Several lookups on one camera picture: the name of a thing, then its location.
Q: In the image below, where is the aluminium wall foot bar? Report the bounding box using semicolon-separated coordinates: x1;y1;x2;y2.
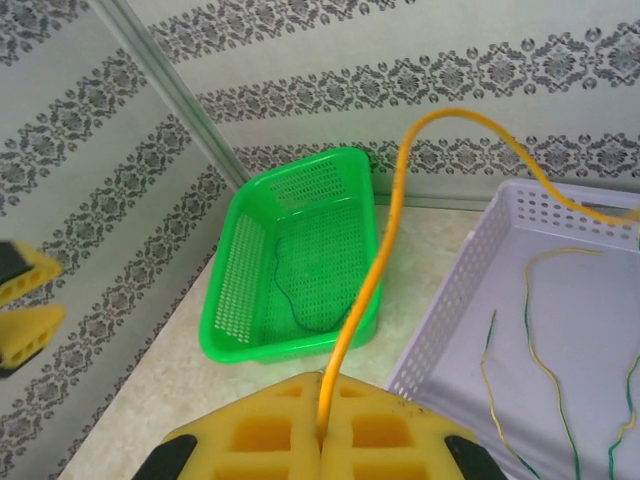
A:
372;192;501;211

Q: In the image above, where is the dark blue wire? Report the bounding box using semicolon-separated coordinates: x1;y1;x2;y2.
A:
271;234;354;334

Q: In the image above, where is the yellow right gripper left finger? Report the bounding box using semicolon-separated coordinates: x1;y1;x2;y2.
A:
144;372;325;480

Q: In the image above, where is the yellow wire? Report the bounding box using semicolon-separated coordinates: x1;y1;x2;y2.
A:
315;107;640;441

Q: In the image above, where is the green plastic basket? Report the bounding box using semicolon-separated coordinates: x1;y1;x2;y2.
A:
198;146;385;366

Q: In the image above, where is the lilac plastic basket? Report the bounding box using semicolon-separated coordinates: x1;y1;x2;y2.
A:
384;178;640;480

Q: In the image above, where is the yellow-green striped wire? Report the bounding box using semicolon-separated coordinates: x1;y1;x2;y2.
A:
478;308;541;480
606;352;640;480
522;247;606;480

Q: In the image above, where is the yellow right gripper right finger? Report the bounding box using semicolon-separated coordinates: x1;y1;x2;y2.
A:
319;372;507;480

